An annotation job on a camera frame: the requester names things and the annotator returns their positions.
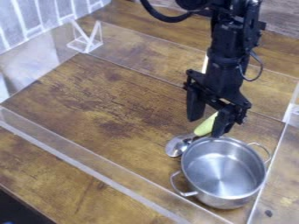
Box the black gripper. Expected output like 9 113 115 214
182 49 250 137

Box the stainless steel pot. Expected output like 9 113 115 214
169 136 272 210

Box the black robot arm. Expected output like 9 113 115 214
174 0 261 137

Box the clear acrylic front barrier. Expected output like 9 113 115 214
0 106 233 224

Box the clear acrylic right bracket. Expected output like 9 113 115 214
282 83 299 129

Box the black wall slot strip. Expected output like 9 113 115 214
189 5 266 32

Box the black cable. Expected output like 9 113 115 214
138 0 210 24

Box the clear acrylic triangular bracket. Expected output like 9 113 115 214
66 20 103 53

